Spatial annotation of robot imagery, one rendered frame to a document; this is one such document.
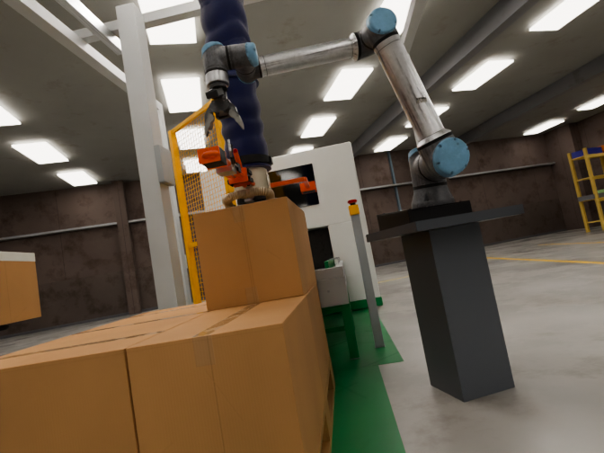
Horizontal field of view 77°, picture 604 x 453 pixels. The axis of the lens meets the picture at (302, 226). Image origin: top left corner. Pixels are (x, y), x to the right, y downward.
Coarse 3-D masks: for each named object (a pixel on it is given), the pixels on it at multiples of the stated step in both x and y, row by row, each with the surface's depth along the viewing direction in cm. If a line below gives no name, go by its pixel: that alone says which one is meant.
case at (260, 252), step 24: (216, 216) 156; (240, 216) 155; (264, 216) 154; (288, 216) 152; (216, 240) 155; (240, 240) 154; (264, 240) 153; (288, 240) 152; (216, 264) 155; (240, 264) 153; (264, 264) 152; (288, 264) 151; (312, 264) 202; (216, 288) 154; (240, 288) 153; (264, 288) 152; (288, 288) 150
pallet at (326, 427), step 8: (328, 368) 185; (328, 376) 174; (328, 384) 168; (328, 392) 187; (328, 400) 177; (328, 408) 150; (328, 416) 145; (328, 424) 141; (320, 432) 119; (328, 432) 138; (320, 440) 114; (328, 440) 138; (320, 448) 111; (328, 448) 133
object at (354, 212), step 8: (352, 208) 269; (352, 216) 269; (352, 224) 269; (360, 224) 268; (360, 232) 268; (360, 240) 268; (360, 248) 267; (360, 256) 267; (360, 264) 266; (368, 264) 266; (368, 272) 266; (368, 280) 265; (368, 288) 265; (368, 296) 264; (368, 304) 264; (376, 304) 263; (376, 312) 263; (376, 320) 263; (376, 328) 262; (376, 336) 262; (376, 344) 262; (384, 344) 261
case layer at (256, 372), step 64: (128, 320) 182; (192, 320) 130; (256, 320) 102; (320, 320) 188; (0, 384) 96; (64, 384) 95; (128, 384) 93; (192, 384) 91; (256, 384) 90; (320, 384) 141; (0, 448) 95; (64, 448) 94; (128, 448) 92; (192, 448) 90; (256, 448) 89
